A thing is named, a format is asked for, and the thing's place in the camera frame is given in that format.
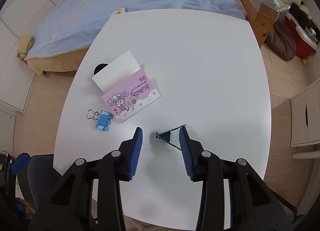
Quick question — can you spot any teal binder clip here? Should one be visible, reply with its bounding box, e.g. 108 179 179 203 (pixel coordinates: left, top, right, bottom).
155 124 187 150

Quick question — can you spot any blue binder clip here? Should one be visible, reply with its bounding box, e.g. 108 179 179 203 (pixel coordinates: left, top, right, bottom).
86 109 113 131

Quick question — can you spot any pink cartoon card box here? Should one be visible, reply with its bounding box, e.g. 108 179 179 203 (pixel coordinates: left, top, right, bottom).
92 51 161 123

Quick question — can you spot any black round cap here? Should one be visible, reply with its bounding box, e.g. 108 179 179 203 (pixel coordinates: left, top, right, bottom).
93 63 108 75

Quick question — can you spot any white bedside drawer cabinet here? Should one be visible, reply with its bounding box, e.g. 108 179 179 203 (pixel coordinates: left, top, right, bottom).
54 9 271 230

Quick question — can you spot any white drawer unit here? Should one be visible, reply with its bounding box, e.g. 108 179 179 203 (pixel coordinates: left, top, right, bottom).
290 79 320 147

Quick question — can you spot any beige folded towel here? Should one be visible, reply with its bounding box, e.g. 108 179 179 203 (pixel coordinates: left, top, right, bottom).
16 34 34 60

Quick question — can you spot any brown bean bag cushion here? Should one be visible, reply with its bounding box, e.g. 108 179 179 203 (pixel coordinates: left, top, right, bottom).
266 21 297 61

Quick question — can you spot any bed with blue blanket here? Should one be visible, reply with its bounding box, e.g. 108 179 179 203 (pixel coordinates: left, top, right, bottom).
22 0 279 75

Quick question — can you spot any red cooler box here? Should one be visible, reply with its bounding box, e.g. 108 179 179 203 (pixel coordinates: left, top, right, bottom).
284 12 317 59

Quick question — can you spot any black bag on cooler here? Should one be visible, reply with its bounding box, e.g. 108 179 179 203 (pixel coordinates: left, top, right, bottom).
289 3 319 43

